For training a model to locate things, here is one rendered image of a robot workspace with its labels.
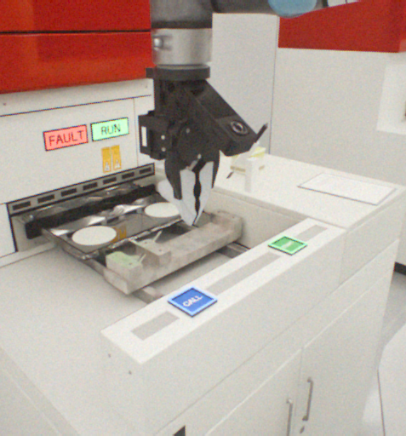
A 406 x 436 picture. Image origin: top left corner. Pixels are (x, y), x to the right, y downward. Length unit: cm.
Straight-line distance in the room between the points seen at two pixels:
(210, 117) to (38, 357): 54
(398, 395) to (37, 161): 89
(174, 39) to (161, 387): 45
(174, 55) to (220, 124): 10
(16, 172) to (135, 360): 64
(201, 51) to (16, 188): 68
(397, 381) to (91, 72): 90
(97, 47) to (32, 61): 16
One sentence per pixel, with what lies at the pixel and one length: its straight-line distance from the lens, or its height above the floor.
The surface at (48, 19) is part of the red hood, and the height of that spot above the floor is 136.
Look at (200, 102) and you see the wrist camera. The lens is 54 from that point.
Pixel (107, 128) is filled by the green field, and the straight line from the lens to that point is 120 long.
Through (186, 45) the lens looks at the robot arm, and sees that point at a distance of 54.
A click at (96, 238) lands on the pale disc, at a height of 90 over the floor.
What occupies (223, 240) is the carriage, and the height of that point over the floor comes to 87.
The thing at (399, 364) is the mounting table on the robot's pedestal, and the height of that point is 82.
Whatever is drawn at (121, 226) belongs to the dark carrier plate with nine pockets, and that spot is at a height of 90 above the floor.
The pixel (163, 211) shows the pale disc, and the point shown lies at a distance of 117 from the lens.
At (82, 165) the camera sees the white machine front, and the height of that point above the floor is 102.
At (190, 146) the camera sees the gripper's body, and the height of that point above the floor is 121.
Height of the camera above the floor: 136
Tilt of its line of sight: 24 degrees down
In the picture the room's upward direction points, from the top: straight up
